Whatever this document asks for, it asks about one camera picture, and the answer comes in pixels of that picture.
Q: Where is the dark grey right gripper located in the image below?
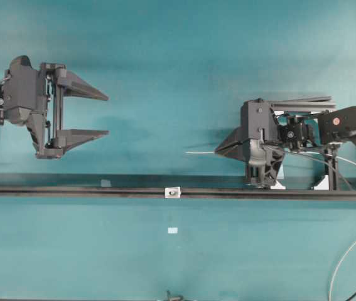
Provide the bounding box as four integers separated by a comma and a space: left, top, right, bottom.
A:
214, 98, 285, 187

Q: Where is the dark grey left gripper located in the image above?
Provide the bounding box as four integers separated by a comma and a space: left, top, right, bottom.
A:
3, 55, 109, 159

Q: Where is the thin grey wire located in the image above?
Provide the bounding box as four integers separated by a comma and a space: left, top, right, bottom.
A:
186, 150, 356, 301

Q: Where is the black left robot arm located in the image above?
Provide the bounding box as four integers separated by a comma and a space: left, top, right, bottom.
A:
0, 55, 109, 159

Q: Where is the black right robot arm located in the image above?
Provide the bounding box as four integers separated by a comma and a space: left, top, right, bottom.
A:
214, 97, 356, 191

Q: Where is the silver metal fitting red label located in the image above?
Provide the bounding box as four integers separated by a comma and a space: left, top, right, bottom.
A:
165, 187, 181, 199

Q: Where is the pale tape patch on rail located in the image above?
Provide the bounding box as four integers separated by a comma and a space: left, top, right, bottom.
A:
100, 179, 112, 187

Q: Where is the black rectangular profile frame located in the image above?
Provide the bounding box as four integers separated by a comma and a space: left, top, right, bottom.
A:
269, 97, 341, 191

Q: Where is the long black aluminium rail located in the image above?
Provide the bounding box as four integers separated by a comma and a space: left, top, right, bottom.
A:
0, 173, 356, 201

